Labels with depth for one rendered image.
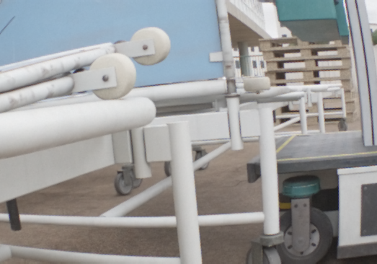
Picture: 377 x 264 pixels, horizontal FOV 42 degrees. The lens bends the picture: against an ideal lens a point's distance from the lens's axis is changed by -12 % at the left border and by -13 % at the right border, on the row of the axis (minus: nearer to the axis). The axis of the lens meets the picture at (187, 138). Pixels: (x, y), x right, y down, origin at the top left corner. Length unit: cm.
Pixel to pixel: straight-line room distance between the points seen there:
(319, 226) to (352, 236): 13
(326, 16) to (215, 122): 39
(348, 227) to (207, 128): 44
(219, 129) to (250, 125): 7
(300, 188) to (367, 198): 20
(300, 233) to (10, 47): 95
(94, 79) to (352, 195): 79
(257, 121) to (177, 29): 29
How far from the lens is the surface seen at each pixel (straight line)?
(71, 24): 140
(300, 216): 141
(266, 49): 704
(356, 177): 131
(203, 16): 128
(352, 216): 133
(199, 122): 126
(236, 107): 124
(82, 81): 73
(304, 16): 132
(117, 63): 70
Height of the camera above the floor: 50
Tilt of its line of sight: 4 degrees down
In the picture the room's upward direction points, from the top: 5 degrees counter-clockwise
